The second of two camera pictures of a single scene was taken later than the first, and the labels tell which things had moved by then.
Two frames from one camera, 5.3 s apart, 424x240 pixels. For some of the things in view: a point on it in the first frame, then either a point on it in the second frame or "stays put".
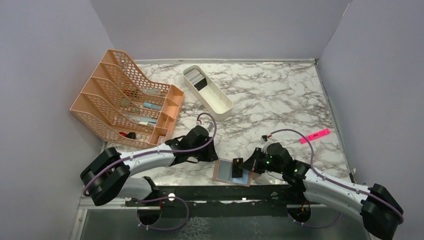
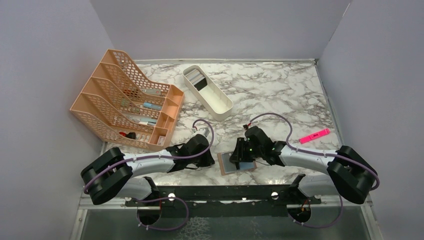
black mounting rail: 224,201 stays put
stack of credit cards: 198,80 stays put
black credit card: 224,170 to 229,166
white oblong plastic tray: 207,93 stays put
